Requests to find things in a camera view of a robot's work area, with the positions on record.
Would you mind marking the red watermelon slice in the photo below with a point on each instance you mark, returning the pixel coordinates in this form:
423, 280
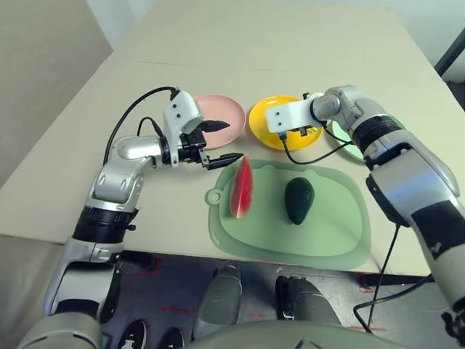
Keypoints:
241, 189

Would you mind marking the side table with black legs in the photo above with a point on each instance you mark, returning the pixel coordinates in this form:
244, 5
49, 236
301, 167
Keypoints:
450, 54

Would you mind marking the grey robot torso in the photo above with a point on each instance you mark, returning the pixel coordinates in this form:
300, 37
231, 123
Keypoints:
276, 338

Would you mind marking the black metal table frame bar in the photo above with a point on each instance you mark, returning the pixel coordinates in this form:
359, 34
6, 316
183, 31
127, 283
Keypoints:
138, 259
399, 280

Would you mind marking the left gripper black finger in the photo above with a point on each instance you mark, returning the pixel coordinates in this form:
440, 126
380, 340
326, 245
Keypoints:
227, 158
214, 126

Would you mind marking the silver robot left leg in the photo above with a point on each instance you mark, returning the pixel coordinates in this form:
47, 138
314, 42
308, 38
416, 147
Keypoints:
218, 298

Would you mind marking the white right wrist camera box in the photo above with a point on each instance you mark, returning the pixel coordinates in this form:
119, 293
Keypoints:
287, 116

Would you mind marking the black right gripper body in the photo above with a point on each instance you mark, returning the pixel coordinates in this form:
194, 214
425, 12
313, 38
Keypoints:
303, 131

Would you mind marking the silver robot right leg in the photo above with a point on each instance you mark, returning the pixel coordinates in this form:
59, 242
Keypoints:
309, 301

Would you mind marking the silver robot leg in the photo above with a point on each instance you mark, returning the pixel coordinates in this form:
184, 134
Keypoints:
218, 298
309, 301

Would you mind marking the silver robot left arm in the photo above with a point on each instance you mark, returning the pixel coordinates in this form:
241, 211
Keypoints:
120, 174

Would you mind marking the pink round plate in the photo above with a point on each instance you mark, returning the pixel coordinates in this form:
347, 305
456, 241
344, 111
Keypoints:
221, 109

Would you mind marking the mint green round plate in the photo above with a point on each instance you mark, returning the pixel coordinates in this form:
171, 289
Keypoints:
343, 134

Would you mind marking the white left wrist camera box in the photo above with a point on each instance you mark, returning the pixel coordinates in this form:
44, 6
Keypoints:
179, 109

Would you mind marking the dark green avocado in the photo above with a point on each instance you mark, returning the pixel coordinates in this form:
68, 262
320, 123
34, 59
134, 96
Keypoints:
299, 200

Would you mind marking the black oval pad with logo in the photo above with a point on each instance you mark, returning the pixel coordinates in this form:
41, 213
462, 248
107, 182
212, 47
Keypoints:
134, 336
172, 340

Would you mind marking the green plastic cutting board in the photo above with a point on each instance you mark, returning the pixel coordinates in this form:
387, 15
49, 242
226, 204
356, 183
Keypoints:
269, 232

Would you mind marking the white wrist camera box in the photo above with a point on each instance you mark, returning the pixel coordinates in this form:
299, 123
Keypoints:
179, 109
287, 116

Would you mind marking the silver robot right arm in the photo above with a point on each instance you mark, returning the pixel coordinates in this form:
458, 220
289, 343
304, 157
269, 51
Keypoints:
399, 152

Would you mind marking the yellow round plate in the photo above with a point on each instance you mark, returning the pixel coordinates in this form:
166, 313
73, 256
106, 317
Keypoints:
259, 120

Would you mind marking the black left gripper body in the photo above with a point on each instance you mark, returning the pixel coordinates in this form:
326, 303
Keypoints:
190, 145

